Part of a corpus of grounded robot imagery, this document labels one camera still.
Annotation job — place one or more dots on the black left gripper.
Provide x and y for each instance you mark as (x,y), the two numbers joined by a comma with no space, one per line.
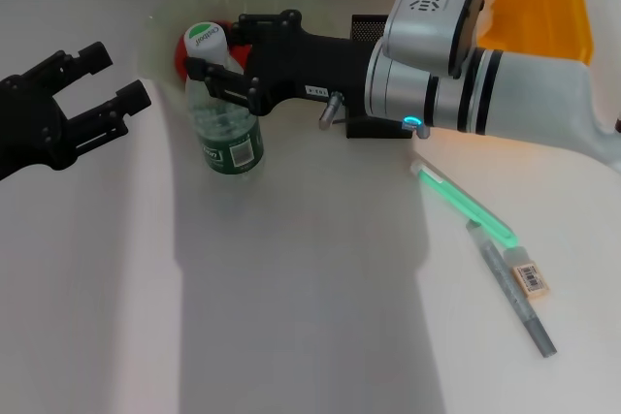
(29,128)

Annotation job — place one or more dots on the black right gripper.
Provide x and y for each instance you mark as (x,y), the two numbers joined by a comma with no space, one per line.
(315,67)

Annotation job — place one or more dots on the clear water bottle green label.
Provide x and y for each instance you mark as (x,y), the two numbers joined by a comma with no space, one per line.
(233,152)

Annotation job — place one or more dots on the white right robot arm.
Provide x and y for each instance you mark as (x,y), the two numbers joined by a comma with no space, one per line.
(533,94)

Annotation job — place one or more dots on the red-orange knitted orange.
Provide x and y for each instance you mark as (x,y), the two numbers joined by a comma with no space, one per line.
(180,57)

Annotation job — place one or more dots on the green glass fruit plate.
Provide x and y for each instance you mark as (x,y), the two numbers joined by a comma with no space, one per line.
(320,11)

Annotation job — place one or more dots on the black mesh pen holder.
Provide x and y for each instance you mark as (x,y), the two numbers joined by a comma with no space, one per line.
(369,26)

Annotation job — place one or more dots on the grey glitter pen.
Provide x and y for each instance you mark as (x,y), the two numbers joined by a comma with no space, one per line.
(514,297)

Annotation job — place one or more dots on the eraser with barcode sleeve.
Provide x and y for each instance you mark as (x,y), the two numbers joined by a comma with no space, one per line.
(531,280)

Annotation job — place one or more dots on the yellow plastic storage bin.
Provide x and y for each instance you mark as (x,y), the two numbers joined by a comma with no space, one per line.
(533,7)

